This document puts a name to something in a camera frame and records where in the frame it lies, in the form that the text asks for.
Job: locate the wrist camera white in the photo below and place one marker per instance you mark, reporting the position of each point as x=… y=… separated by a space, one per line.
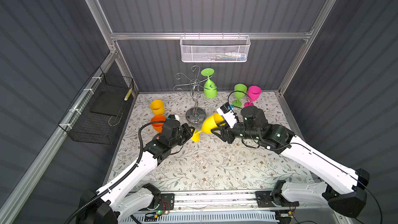
x=227 y=113
x=176 y=117

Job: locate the white vented cable duct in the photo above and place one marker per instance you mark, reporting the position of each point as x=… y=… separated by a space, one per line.
x=219 y=217

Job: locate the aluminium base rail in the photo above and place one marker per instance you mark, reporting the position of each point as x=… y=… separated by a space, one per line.
x=214 y=199

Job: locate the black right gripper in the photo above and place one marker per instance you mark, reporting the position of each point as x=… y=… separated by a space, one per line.
x=224 y=132

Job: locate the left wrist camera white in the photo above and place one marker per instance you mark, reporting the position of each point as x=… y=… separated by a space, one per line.
x=176 y=117

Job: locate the green wine glass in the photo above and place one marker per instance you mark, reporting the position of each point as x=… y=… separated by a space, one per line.
x=239 y=93
x=210 y=88

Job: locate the black wire basket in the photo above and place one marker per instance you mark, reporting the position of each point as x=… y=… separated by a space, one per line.
x=100 y=114

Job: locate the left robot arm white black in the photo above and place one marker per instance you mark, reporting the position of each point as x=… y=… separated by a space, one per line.
x=92 y=211

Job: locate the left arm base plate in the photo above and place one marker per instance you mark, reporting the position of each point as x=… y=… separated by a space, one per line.
x=164 y=202

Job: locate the yellow marker in basket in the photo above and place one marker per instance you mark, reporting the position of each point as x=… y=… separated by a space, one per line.
x=128 y=94

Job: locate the pink wine glass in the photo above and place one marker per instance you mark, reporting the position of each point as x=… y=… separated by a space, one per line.
x=254 y=93

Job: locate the white wire mesh basket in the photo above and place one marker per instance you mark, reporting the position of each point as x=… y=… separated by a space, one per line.
x=214 y=48

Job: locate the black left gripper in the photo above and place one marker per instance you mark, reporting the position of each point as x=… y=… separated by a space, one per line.
x=184 y=128

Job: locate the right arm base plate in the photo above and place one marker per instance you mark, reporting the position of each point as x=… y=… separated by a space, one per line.
x=267 y=198

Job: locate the yellow wine glass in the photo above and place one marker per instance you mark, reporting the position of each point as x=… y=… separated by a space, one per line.
x=209 y=124
x=157 y=107

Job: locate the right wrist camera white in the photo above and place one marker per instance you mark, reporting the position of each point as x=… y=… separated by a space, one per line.
x=227 y=113

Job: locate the orange wine glass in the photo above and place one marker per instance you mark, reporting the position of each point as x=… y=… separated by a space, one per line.
x=157 y=122

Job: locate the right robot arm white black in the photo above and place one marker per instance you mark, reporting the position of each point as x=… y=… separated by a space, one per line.
x=341 y=188

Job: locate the chrome wine glass rack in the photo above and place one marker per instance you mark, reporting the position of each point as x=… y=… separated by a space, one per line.
x=196 y=114

